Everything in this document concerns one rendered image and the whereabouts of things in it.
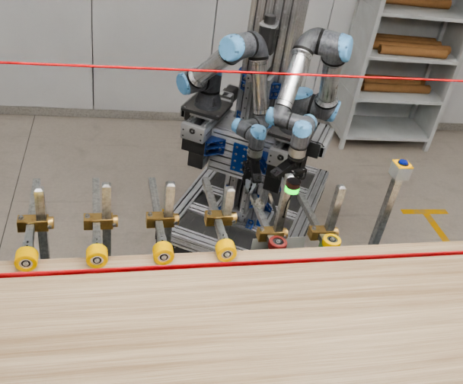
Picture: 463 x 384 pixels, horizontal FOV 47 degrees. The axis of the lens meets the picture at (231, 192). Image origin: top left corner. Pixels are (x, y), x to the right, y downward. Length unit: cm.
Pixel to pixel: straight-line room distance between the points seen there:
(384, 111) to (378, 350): 380
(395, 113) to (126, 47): 268
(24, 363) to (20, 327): 15
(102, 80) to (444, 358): 366
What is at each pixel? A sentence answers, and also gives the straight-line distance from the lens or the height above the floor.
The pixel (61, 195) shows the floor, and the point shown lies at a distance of 402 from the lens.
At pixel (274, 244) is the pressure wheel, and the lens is 229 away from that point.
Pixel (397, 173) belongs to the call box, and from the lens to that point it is 243.
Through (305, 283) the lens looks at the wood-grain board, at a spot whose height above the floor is 90.
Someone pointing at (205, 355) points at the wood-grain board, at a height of 90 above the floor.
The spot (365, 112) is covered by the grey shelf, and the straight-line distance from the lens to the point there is 547.
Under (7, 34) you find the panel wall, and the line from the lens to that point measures 480.
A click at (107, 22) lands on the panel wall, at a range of 467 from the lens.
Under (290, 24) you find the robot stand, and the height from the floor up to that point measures 154.
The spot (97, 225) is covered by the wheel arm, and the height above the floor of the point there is 96.
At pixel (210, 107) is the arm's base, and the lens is 294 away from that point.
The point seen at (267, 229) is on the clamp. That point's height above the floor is 87.
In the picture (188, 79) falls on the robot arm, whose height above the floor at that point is 125.
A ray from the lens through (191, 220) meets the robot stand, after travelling 346.
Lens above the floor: 235
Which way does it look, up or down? 35 degrees down
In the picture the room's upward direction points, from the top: 9 degrees clockwise
